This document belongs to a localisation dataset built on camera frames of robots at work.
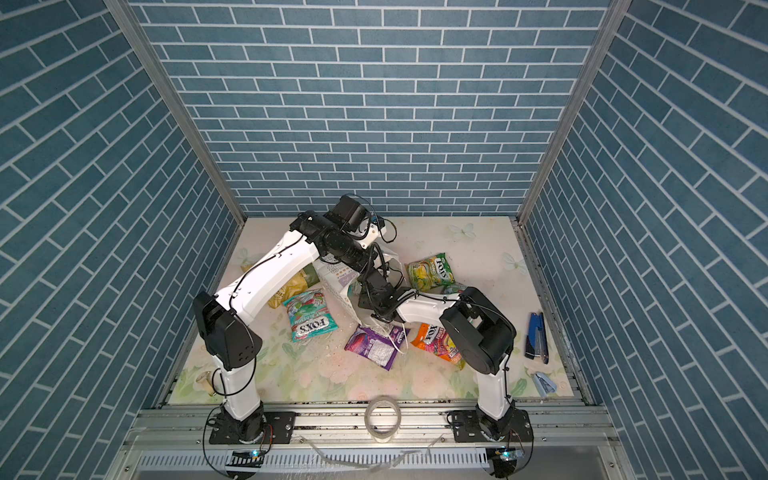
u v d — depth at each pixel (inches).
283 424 28.9
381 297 28.4
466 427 29.0
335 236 22.7
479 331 19.8
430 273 39.8
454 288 38.0
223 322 17.7
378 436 28.1
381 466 27.3
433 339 34.1
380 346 33.3
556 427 29.7
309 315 35.2
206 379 31.6
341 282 32.5
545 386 31.3
